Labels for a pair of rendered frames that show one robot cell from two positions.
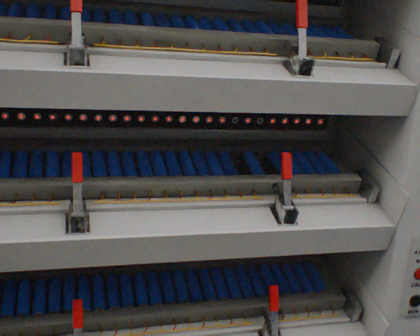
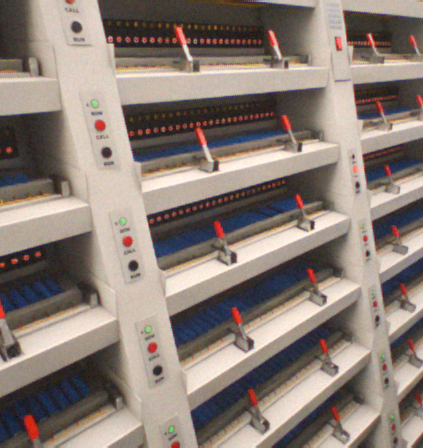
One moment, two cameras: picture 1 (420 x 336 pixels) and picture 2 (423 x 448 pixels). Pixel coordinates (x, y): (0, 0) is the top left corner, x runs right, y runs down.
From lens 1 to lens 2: 0.55 m
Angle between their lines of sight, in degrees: 23
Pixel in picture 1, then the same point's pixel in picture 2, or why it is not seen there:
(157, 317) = (261, 310)
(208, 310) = (281, 297)
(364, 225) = (339, 220)
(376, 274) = (345, 247)
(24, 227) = (205, 270)
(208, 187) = (265, 226)
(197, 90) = (263, 170)
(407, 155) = (344, 180)
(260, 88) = (286, 162)
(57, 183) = (203, 245)
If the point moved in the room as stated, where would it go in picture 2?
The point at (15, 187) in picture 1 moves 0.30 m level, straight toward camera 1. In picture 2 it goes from (185, 253) to (315, 257)
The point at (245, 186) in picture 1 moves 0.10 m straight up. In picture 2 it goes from (279, 220) to (272, 181)
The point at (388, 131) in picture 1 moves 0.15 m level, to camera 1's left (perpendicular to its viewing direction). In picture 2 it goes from (326, 173) to (280, 184)
